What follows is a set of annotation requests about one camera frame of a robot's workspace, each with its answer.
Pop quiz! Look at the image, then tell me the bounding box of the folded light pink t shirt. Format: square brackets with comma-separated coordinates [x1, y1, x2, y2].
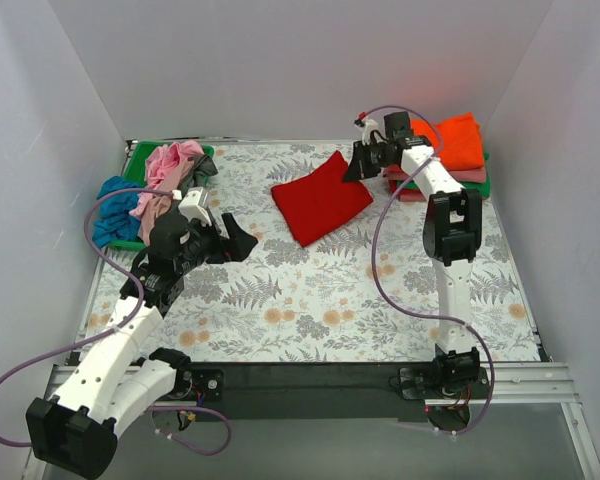
[399, 190, 426, 202]

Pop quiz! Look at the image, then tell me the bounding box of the folded green t shirt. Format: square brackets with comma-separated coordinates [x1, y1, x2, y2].
[405, 153, 491, 199]

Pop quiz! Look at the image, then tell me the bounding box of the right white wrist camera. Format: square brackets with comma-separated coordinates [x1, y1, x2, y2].
[354, 113, 379, 145]

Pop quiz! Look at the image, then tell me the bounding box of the red t shirt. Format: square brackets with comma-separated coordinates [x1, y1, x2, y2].
[388, 180, 409, 197]
[271, 151, 373, 247]

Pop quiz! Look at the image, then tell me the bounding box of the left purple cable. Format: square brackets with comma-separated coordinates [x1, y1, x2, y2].
[0, 187, 233, 457]

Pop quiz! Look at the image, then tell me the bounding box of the grey t shirt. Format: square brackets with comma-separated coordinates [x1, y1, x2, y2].
[178, 153, 218, 194]

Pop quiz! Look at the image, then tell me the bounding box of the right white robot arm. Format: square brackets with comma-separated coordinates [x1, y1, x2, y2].
[343, 106, 482, 398]

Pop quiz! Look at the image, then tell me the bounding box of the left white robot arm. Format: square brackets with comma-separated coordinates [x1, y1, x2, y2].
[25, 211, 258, 479]

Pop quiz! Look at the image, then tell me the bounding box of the green plastic tray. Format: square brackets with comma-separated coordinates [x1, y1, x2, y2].
[99, 141, 214, 251]

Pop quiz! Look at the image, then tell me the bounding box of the aluminium frame rail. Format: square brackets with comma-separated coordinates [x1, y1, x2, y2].
[23, 357, 579, 479]

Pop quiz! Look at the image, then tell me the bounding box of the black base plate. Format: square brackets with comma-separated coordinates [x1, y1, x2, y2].
[184, 362, 455, 422]

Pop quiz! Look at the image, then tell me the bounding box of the blue t shirt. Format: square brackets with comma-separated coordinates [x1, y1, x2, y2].
[92, 192, 140, 249]

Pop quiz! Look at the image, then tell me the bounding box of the folded red t shirt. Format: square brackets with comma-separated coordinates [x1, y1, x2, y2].
[388, 180, 409, 197]

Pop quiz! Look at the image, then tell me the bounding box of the folded orange t shirt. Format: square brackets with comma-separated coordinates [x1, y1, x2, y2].
[435, 112, 485, 171]

